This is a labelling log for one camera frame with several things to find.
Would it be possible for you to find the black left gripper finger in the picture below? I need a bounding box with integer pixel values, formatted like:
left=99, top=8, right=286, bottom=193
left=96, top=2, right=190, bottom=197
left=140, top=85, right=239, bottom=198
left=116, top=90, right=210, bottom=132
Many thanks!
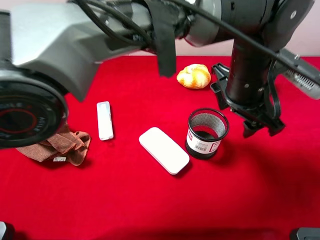
left=243, top=120, right=260, bottom=138

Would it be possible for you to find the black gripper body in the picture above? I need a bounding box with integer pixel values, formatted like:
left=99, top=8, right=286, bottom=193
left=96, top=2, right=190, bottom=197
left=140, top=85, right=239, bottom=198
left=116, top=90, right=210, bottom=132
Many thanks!
left=211, top=39, right=281, bottom=123

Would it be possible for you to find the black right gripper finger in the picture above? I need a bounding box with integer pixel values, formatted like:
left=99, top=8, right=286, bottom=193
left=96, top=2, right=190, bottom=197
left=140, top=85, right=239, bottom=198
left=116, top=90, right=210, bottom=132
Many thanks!
left=267, top=119, right=286, bottom=137

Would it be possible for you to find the black mesh pen cup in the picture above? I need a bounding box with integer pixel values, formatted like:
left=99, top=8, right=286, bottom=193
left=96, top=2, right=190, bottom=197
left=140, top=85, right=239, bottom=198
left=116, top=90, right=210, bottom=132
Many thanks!
left=185, top=108, right=230, bottom=160

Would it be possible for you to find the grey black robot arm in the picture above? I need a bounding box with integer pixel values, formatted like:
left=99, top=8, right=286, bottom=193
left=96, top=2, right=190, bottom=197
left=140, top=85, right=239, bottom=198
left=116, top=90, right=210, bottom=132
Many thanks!
left=0, top=0, right=320, bottom=149

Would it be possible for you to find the orange white plush bread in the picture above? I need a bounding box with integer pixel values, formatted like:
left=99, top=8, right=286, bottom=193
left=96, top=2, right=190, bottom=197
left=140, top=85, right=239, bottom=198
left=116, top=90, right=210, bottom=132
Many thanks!
left=176, top=64, right=212, bottom=90

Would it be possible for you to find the white flat plastic case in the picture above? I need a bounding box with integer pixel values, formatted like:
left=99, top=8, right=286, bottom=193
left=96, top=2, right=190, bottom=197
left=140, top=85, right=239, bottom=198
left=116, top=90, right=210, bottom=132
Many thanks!
left=138, top=127, right=190, bottom=175

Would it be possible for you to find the dark base corner right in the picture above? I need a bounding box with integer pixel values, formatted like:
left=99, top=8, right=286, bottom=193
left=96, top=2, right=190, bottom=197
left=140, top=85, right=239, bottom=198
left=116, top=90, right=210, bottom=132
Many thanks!
left=289, top=227, right=320, bottom=240

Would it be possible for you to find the dark base corner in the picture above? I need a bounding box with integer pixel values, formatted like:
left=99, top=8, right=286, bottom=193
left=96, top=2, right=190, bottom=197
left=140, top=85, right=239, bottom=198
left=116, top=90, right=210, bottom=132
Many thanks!
left=289, top=227, right=320, bottom=240
left=0, top=221, right=15, bottom=240

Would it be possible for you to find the clear toothbrush travel case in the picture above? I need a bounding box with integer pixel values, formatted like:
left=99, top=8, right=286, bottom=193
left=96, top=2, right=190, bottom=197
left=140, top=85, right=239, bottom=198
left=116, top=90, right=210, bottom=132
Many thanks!
left=96, top=101, right=114, bottom=141

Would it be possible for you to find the brown crumpled cloth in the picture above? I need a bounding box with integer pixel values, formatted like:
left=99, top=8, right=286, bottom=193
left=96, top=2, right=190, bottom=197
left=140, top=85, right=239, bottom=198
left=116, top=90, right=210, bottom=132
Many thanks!
left=16, top=124, right=91, bottom=167

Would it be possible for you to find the dark base corner left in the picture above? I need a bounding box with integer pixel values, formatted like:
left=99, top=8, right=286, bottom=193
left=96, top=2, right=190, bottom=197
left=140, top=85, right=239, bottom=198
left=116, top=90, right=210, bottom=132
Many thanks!
left=0, top=221, right=15, bottom=240

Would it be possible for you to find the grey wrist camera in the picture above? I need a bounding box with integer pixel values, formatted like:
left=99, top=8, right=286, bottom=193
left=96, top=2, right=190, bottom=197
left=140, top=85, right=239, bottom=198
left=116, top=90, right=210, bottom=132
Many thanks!
left=276, top=48, right=320, bottom=100

